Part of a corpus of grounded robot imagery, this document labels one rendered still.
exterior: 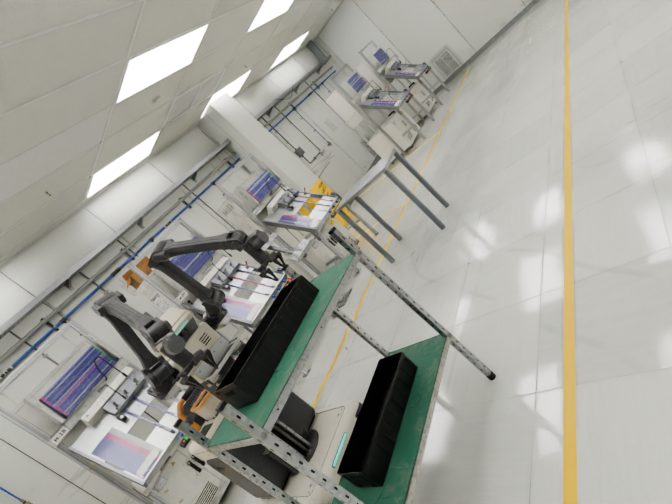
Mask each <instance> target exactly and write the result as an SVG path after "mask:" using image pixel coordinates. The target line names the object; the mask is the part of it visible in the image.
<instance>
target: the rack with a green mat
mask: <svg viewBox="0 0 672 504"><path fill-rule="evenodd" d="M328 234H330V235H331V236H332V237H333V238H334V239H335V240H336V241H337V242H338V243H339V244H341V245H342V246H343V247H344V248H345V249H346V250H347V251H348V252H349V253H350V255H348V256H347V257H345V258H344V259H342V260H341V261H339V262H338V263H337V264H335V265H334V266H332V267H331V268H329V269H328V270H326V271H325V272H323V273H322V274H320V275H319V276H317V277H316V278H314V279H313V280H311V281H310V283H312V284H313V285H314V286H315V287H316V288H317V289H319V292H318V294H317V296H316V298H315V299H314V301H313V303H312V305H311V307H310V308H309V310H308V312H307V314H306V316H305V317H304V319H303V321H302V323H301V325H300V326H299V328H298V330H297V332H296V334H295V335H294V337H293V339H292V341H291V343H290V344H289V346H288V348H287V350H286V352H285V353H284V355H283V357H282V359H281V361H280V362H279V364H278V366H277V368H276V370H275V371H274V373H273V375H272V377H271V379H270V380H269V382H268V384H267V386H266V388H265V389H264V391H263V393H262V395H261V397H260V398H259V400H258V402H255V403H253V404H250V405H248V406H245V407H243V408H240V409H238V410H237V409H235V408H234V407H233V406H231V405H230V404H228V403H227V402H226V401H224V400H223V401H221V402H220V403H219V404H218V406H217V407H216V409H215V411H217V412H218V413H219V414H221V415H222V416H224V418H223V420H222V421H221V423H220V425H219V426H218V428H217V430H216V431H215V433H214V435H213V436H212V438H211V439H208V438H207V437H206V436H204V435H203V434H201V433H200V432H199V431H197V430H196V429H194V428H193V427H191V426H190V425H189V424H187V423H186V422H184V421H183V420H181V419H180V418H179V419H177V420H176V422H175V423H174V425H173V427H174V428H175V429H177V430H178V431H180V432H181V433H183V434H184V435H186V436H187V437H188V438H190V439H191V440H193V441H194V442H196V443H197V444H198V445H200V446H201V447H203V448H204V449H206V450H207V451H208V452H210V453H211V454H213V455H214V456H216V457H217V458H219V459H220V460H222V461H223V462H224V463H226V464H227V465H229V466H230V467H232V468H233V469H234V470H236V471H237V472H239V473H240V474H242V475H243V476H245V477H246V478H247V479H249V480H250V481H252V482H253V483H255V484H256V485H257V486H259V487H260V488H262V489H263V490H265V491H266V492H268V493H269V494H270V495H272V496H273V497H275V498H276V499H278V500H279V501H281V502H282V503H283V504H301V503H299V502H298V501H297V500H295V499H294V498H292V497H291V496H290V495H288V494H287V493H285V492H284V491H282V490H281V489H280V488H278V487H277V486H275V485H274V484H272V483H271V482H270V481H268V480H267V479H265V478H264V477H263V476H261V475H260V474H258V473H257V472H255V471H254V470H253V469H251V468H250V467H248V466H247V465H245V464H244V463H243V462H241V461H240V460H238V459H237V458H235V457H234V456H233V455H231V454H230V453H228V452H227V451H226V450H229V449H234V448H240V447H245V446H250V445H256V444H262V445H264V446H265V447H266V448H268V449H269V450H271V451H272V452H273V453H275V454H276V455H277V456H279V457H280V458H282V459H283V460H284V461H286V462H287V463H288V464H290V465H291V466H293V467H294V468H295V469H297V470H298V471H299V472H301V473H302V474H304V475H305V476H306V477H308V478H309V479H311V480H312V481H313V482H315V483H316V484H317V485H319V486H320V487H322V488H323V489H324V490H326V491H327V492H328V493H330V494H331V495H333V496H334V498H333V501H332V504H412V501H413V497H414V493H415V489H416V484H417V480H418V476H419V472H420V468H421V463H422V459H423V455H424V451H425V447H426V442H427V438H428V434H429V430H430V426H431V421H432V417H433V413H434V409H435V405H436V401H437V396H438V392H439V388H440V384H441V380H442V375H443V371H444V367H445V363H446V359H447V354H448V350H449V346H450V344H451V345H452V346H453V347H454V348H455V349H456V350H457V351H458V352H459V353H461V354H462V355H463V356H464V357H465V358H466V359H467V360H468V361H469V362H470V363H472V364H473V365H474V366H475V367H476V368H477V369H478V370H479V371H480V372H481V373H483V374H484V375H485V376H486V377H487V378H488V379H489V380H491V381H492V380H494V379H495V378H496V374H495V373H493V372H492V371H491V370H490V369H489V368H488V367H487V366H486V365H485V364H484V363H483V362H481V361H480V360H479V359H478V358H477V357H476V356H475V355H474V354H473V353H472V352H471V351H469V350H468V349H467V348H466V347H465V346H464V345H463V344H462V343H461V342H460V341H459V340H457V339H456V338H455V337H454V336H453V335H452V334H451V333H450V332H449V331H448V330H447V329H445V328H444V327H443V326H442V325H441V324H440V323H439V322H438V321H437V320H436V319H435V318H434V317H432V316H431V315H430V314H429V313H428V312H427V311H426V310H425V309H424V308H423V307H422V306H420V305H419V304H418V303H417V302H416V301H415V300H414V299H413V298H412V297H411V296H410V295H408V294H407V293H406V292H405V291H404V290H403V289H402V288H401V287H400V286H399V285H398V284H396V283H395V282H394V281H393V280H392V279H391V278H390V277H389V276H388V275H387V274H386V273H384V272H383V271H382V270H381V269H380V268H379V267H378V266H377V265H376V264H375V263H374V262H372V261H371V260H370V259H369V258H368V257H367V256H366V255H365V254H364V253H363V252H362V251H361V250H360V249H358V248H357V247H356V246H355V245H354V244H353V243H352V242H351V241H350V240H348V239H347V238H346V237H345V236H344V235H343V234H342V233H341V232H340V231H339V230H338V229H336V228H335V227H332V228H331V229H330V230H329V232H328ZM358 262H360V263H361V264H363V265H364V266H365V267H366V268H367V269H368V270H369V271H370V272H371V273H372V274H374V275H375V276H376V277H377V278H378V279H379V280H380V281H381V282H382V283H383V284H385V285H386V286H387V287H388V288H389V289H390V290H391V291H392V292H393V293H395V294H396V295H397V296H398V297H399V298H400V299H401V300H402V301H403V302H404V303H406V304H407V305H408V306H409V307H410V308H411V309H412V310H413V311H414V312H415V313H417V314H418V315H419V316H420V317H421V318H422V319H423V320H424V321H425V322H426V323H428V324H429V325H430V326H431V327H432V328H433V329H434V330H435V331H436V332H437V333H439V335H437V336H434V337H431V338H428V339H425V340H423V341H420V342H417V343H414V344H411V345H409V346H406V347H403V348H400V349H398V350H395V351H392V352H389V351H387V350H386V349H385V348H384V347H383V346H382V345H381V344H379V343H378V342H377V341H376V340H375V339H374V338H372V337H371V336H370V335H369V334H368V333H367V332H365V331H364V330H363V329H362V328H361V327H360V326H358V325H357V324H356V323H355V322H354V321H353V320H352V319H350V318H349V317H348V316H347V315H346V314H345V313H343V312H342V311H341V310H340V309H339V308H338V307H336V304H337V302H338V300H339V298H340V296H341V294H342V293H343V291H344V289H345V287H346V285H347V283H348V281H349V279H350V277H351V275H352V273H353V271H354V269H355V267H356V265H357V263H358ZM332 313H333V314H334V315H335V316H337V317H338V318H339V319H340V320H341V321H342V322H344V323H345V324H346V325H347V326H348V327H349V328H351V329H352V330H353V331H354V332H355V333H356V334H358V335H359V336H360V337H361V338H362V339H363V340H365V341H366V342H367V343H368V344H369V345H370V346H372V347H373V348H374V349H375V350H376V351H377V352H379V353H380V354H381V355H382V356H383V357H384V358H385V357H388V356H391V355H393V354H396V353H399V352H403V353H404V354H405V356H407V357H408V358H409V359H410V360H411V361H412V362H413V363H414V364H415V365H416V366H417V367H418V368H417V371H416V375H415V378H414V382H413V385H412V388H411V392H410V395H409V399H408V402H407V406H406V409H405V412H404V416H403V419H402V423H401V426H400V430H399V433H398V436H397V440H396V443H395V447H394V450H393V454H392V457H391V461H390V464H389V467H388V471H387V474H386V478H385V481H384V485H383V486H382V487H363V488H361V487H357V486H355V485H354V484H352V483H351V482H349V481H348V480H347V479H345V478H344V477H342V476H341V479H340V482H339V484H337V483H336V482H334V481H333V480H332V479H330V478H329V477H328V476H326V475H325V474H323V473H322V472H321V471H319V470H318V469H317V468H315V467H314V466H313V465H311V464H310V463H309V462H307V461H306V460H304V459H303V458H302V457H300V456H299V455H298V454H296V453H295V452H294V451H292V450H291V449H290V448H288V447H287V446H285V445H284V444H283V443H281V442H280V441H279V440H277V439H276V438H275V437H273V436H272V435H270V432H271V430H272V428H273V426H274V424H275V423H276V421H277V419H278V417H279V415H280V413H281V411H282V409H283V407H284V405H285V403H286V401H287V399H288V397H289V395H290V393H291V391H292V390H293V388H294V386H295V384H296V382H297V380H298V378H299V376H300V374H301V372H302V370H303V368H304V366H305V364H306V362H307V360H308V358H309V357H310V355H311V353H312V351H313V349H314V347H315V345H316V343H317V341H318V339H319V337H320V335H321V333H322V331H323V329H324V327H325V326H326V324H327V322H328V320H329V318H330V316H331V314H332Z"/></svg>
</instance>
